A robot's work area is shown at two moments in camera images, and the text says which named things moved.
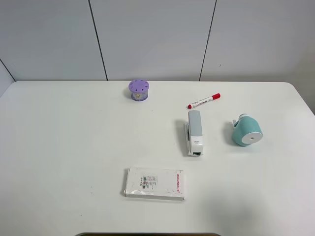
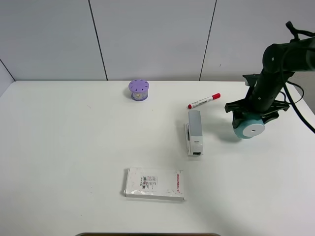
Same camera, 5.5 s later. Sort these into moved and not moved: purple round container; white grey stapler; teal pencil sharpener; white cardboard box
Moved: teal pencil sharpener
Not moved: purple round container; white cardboard box; white grey stapler
